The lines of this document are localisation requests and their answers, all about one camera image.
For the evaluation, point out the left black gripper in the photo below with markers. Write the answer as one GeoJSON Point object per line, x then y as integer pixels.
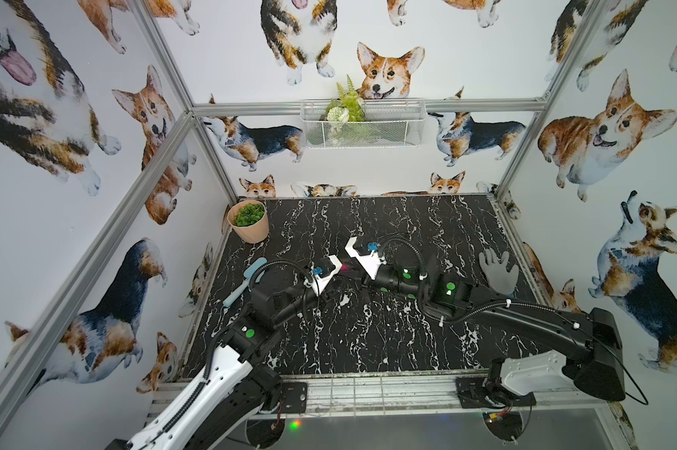
{"type": "Point", "coordinates": [324, 290]}

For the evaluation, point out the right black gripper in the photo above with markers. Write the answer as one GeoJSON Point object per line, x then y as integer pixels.
{"type": "Point", "coordinates": [368, 280]}

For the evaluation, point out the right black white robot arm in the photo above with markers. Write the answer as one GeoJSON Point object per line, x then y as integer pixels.
{"type": "Point", "coordinates": [582, 349]}

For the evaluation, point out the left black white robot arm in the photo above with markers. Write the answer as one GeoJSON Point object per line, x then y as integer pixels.
{"type": "Point", "coordinates": [235, 383]}

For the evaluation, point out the light blue garden trowel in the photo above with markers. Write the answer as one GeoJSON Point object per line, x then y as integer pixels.
{"type": "Point", "coordinates": [238, 291]}

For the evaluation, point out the grey rubber glove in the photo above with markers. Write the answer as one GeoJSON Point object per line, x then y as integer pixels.
{"type": "Point", "coordinates": [500, 278]}

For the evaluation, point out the beige pot with green plant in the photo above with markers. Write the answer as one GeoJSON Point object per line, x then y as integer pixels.
{"type": "Point", "coordinates": [249, 220]}

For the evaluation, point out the green fern plant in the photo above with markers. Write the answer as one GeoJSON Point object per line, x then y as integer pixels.
{"type": "Point", "coordinates": [347, 104]}

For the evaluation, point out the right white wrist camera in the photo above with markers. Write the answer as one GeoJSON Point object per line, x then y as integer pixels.
{"type": "Point", "coordinates": [366, 252]}

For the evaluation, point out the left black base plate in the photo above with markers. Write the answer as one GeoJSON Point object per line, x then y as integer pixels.
{"type": "Point", "coordinates": [293, 398]}

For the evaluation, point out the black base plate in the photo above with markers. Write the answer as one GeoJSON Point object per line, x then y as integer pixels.
{"type": "Point", "coordinates": [479, 393]}
{"type": "Point", "coordinates": [293, 398]}

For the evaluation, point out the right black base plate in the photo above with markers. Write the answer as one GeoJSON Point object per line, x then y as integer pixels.
{"type": "Point", "coordinates": [479, 393]}

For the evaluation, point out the white wire wall basket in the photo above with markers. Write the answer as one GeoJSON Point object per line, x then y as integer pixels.
{"type": "Point", "coordinates": [365, 124]}

